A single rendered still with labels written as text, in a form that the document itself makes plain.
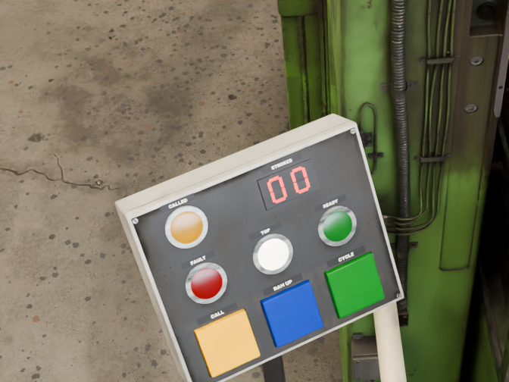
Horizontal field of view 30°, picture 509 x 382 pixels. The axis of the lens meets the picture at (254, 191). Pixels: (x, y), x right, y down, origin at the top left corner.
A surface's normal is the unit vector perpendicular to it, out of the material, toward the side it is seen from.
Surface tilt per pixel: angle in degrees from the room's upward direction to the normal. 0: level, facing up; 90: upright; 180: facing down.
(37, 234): 0
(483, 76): 90
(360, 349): 0
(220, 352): 60
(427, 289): 90
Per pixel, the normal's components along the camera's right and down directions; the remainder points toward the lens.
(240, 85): -0.09, -0.66
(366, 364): 0.01, 0.75
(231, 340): 0.33, 0.23
